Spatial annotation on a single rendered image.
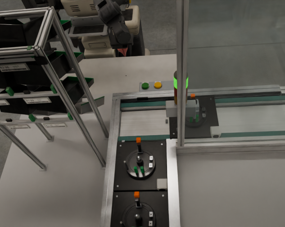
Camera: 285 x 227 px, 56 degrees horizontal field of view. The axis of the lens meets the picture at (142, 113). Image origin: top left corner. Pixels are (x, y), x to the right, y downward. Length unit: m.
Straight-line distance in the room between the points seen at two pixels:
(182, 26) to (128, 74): 1.01
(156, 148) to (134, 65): 0.68
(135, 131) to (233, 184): 0.54
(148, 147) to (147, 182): 0.17
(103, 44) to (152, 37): 1.36
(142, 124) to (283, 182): 0.72
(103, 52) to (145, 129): 0.80
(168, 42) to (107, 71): 1.53
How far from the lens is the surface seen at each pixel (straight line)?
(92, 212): 1.36
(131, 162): 1.26
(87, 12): 1.85
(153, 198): 1.21
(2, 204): 1.56
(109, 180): 1.28
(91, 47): 2.04
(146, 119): 1.44
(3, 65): 0.88
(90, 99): 1.20
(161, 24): 3.44
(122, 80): 1.71
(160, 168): 1.25
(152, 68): 1.75
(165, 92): 1.48
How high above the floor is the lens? 2.13
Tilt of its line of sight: 56 degrees down
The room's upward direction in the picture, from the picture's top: 11 degrees counter-clockwise
